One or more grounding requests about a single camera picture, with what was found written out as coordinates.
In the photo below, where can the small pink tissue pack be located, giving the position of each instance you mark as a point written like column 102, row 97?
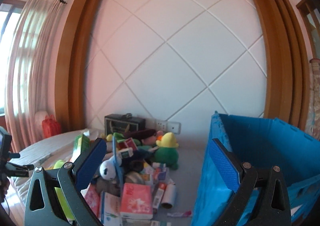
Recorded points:
column 92, row 198

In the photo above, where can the white panda plush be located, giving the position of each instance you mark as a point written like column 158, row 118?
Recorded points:
column 107, row 169

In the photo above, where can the blue plastic storage crate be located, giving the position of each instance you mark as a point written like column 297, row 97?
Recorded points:
column 263, row 143

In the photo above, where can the green tall carton box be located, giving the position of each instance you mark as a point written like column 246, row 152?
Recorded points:
column 81, row 144

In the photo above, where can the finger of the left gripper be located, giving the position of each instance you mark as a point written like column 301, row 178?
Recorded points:
column 14, row 170

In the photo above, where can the white paper roll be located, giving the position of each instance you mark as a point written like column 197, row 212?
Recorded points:
column 169, row 197

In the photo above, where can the grey checked tape roll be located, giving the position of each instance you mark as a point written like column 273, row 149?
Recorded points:
column 134, row 177

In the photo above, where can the yellow and green duck plush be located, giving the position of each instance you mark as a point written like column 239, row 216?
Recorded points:
column 167, row 151

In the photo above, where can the white wall socket panel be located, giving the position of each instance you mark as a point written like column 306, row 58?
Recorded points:
column 168, row 126

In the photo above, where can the small pink ointment tube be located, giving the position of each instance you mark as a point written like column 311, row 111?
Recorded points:
column 180, row 214

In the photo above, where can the white teal medicine box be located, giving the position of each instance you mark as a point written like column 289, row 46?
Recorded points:
column 109, row 209

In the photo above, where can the pink flower tissue pack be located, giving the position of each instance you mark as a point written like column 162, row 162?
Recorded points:
column 136, row 202

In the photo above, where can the dark gift box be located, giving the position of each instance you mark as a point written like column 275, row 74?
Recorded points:
column 122, row 123

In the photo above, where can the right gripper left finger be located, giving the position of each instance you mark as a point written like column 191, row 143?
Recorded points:
column 76, row 176

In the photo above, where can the red bag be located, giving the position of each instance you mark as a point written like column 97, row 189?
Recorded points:
column 50, row 126

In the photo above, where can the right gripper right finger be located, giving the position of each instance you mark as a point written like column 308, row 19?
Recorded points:
column 237, row 178

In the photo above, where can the maroon haired doll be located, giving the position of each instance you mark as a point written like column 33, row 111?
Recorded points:
column 145, row 137

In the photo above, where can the red white toothpaste box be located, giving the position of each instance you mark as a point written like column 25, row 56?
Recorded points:
column 158, row 196

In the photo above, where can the pink curtain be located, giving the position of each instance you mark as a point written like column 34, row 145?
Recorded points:
column 26, row 90

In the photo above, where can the blue long-handled brush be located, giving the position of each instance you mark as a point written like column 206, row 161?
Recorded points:
column 117, row 165

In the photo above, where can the green one-eyed monster plush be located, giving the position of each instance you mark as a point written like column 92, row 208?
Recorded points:
column 60, row 195

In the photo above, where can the blue white floss box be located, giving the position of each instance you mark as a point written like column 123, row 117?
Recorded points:
column 161, row 174

